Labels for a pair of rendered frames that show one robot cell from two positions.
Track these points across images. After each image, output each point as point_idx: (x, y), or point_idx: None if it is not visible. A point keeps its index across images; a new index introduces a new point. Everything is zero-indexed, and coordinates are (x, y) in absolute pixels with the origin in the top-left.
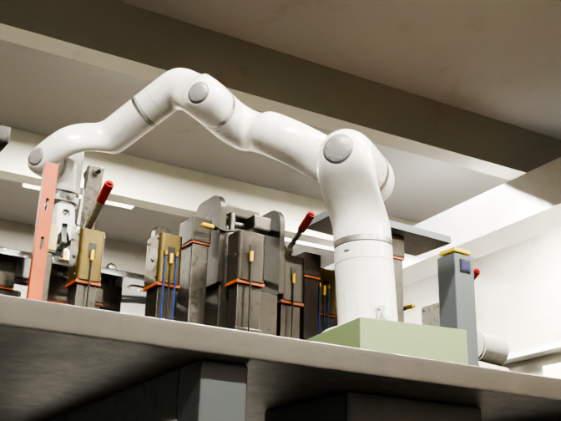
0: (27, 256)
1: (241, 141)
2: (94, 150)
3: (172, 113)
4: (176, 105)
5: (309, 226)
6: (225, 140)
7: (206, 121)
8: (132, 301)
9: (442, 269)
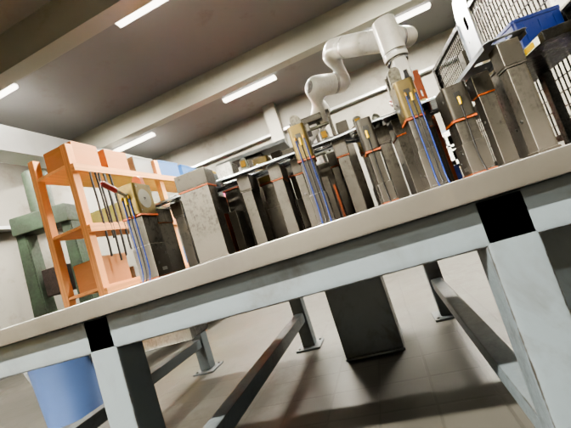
0: (436, 112)
1: (323, 102)
2: (377, 53)
3: (336, 58)
4: (342, 65)
5: (285, 143)
6: (324, 94)
7: (342, 92)
8: (350, 130)
9: (216, 179)
